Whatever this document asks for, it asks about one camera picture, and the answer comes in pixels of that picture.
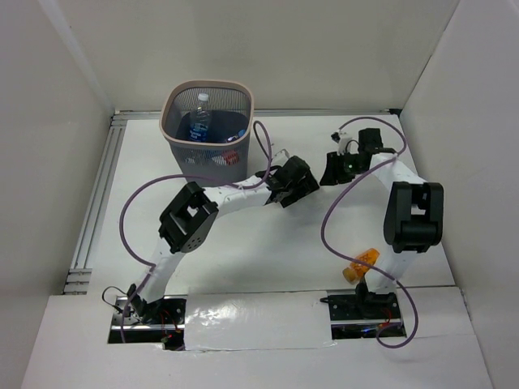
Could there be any aluminium frame rail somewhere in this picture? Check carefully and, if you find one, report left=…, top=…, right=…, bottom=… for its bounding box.
left=62, top=111, right=160, bottom=296

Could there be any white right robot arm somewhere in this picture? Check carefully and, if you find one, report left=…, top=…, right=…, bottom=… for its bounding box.
left=320, top=128, right=444, bottom=318

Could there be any orange plastic bottle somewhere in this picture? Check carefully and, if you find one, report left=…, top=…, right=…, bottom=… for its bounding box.
left=342, top=248, right=380, bottom=284

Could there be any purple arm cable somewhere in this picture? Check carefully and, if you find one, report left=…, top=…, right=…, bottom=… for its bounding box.
left=321, top=116, right=421, bottom=350
left=118, top=121, right=277, bottom=344

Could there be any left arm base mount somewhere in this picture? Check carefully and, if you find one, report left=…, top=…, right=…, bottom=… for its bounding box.
left=101, top=286, right=187, bottom=352

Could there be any red label plastic bottle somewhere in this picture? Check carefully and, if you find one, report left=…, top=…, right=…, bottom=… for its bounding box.
left=208, top=150, right=240, bottom=166

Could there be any grey mesh waste bin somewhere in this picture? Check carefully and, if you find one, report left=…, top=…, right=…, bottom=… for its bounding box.
left=160, top=80, right=255, bottom=186

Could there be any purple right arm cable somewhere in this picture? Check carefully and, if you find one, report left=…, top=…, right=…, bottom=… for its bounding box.
left=321, top=116, right=421, bottom=350

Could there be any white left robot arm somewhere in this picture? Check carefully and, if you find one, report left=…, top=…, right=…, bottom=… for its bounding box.
left=119, top=156, right=320, bottom=323

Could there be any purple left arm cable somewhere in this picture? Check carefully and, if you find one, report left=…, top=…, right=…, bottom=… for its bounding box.
left=118, top=121, right=277, bottom=344

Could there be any blue cap plastic bottle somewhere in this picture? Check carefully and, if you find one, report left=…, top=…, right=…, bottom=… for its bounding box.
left=224, top=130, right=247, bottom=143

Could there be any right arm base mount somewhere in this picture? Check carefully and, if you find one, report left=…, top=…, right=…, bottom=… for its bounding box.
left=320, top=292, right=406, bottom=340

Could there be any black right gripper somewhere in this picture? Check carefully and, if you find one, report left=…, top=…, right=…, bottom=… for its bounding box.
left=320, top=150, right=367, bottom=186

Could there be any blue label clear bottle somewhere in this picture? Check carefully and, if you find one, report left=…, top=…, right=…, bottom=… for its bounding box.
left=188, top=92, right=212, bottom=143

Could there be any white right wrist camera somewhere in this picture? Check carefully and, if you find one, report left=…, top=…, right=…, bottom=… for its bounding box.
left=331, top=130, right=358, bottom=156

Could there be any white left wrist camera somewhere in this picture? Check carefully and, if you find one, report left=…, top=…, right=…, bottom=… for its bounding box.
left=271, top=148, right=291, bottom=166

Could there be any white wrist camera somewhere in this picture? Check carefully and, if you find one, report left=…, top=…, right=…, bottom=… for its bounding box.
left=331, top=130, right=358, bottom=156
left=271, top=148, right=291, bottom=166

